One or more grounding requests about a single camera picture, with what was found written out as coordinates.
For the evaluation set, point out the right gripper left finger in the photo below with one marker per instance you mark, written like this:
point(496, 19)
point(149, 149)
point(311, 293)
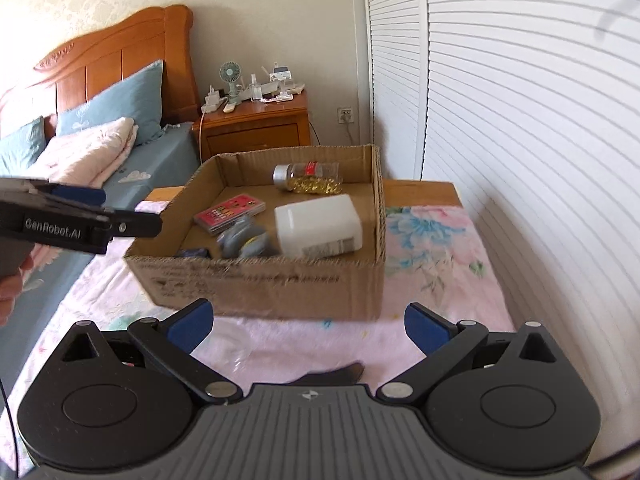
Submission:
point(167, 346)

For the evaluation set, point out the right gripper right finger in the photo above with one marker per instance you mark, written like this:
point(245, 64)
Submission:
point(448, 349)

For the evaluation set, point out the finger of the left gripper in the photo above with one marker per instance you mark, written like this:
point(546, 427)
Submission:
point(75, 193)
point(44, 219)

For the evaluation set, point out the clear plastic jar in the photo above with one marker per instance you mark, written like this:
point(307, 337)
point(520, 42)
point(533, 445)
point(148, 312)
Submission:
point(231, 344)

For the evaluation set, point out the grey elephant toy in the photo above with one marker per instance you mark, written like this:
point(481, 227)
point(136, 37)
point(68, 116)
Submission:
point(245, 239)

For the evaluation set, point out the red ink cartridge box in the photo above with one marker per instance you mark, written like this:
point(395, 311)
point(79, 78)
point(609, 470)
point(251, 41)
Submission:
point(219, 217)

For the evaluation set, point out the translucent white plastic container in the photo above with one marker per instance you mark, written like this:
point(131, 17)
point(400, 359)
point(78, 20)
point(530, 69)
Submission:
point(321, 228)

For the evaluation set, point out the capsule bottle silver cap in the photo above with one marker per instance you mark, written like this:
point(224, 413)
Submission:
point(316, 178)

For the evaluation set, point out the person's left hand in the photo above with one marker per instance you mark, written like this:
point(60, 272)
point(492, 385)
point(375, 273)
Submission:
point(11, 288)

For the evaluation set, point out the teal pillow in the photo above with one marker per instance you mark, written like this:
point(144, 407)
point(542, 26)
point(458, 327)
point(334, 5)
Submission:
point(21, 149)
point(138, 97)

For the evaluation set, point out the pink folded quilt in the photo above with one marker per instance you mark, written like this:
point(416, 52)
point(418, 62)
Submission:
point(88, 157)

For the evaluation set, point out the floral pink bedsheet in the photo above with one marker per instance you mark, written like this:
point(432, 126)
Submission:
point(276, 319)

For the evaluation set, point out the black oval case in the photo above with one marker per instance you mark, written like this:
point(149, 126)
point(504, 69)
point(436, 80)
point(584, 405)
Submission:
point(344, 376)

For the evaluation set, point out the brown cardboard box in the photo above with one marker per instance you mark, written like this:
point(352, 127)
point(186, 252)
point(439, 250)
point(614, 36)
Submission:
point(250, 275)

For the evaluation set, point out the wooden headboard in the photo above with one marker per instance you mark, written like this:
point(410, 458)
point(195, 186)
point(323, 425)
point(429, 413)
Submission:
point(82, 67)

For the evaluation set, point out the wooden nightstand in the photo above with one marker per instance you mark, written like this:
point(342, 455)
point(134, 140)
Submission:
point(254, 126)

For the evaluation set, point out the white power strip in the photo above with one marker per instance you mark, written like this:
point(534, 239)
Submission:
point(214, 100)

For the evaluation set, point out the small green desk fan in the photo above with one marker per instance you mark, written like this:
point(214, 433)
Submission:
point(230, 73)

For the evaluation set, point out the clear spray bottle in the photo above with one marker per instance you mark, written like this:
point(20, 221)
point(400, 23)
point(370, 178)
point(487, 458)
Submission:
point(255, 89)

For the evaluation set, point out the white louvered closet door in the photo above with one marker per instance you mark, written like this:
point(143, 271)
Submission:
point(530, 108)

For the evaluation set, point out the white phone stand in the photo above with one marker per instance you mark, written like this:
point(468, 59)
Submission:
point(282, 75)

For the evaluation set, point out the wall power outlet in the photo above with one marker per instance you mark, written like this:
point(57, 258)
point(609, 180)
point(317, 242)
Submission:
point(345, 116)

